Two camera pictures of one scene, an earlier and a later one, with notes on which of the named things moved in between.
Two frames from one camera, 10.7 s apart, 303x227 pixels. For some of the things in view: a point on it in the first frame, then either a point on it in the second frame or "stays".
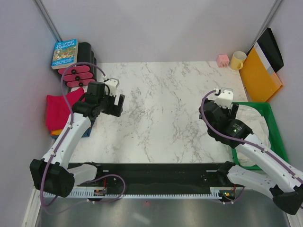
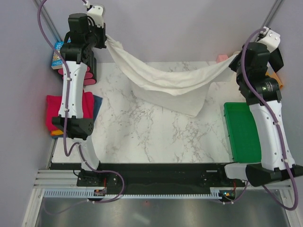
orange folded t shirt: x=56 y=132 stays
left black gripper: x=115 y=110 -> x=102 y=30
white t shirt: x=254 y=119 -> x=185 y=94
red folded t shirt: x=57 y=110 stays
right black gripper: x=231 y=113 -> x=234 y=64
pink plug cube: x=223 y=61 stays
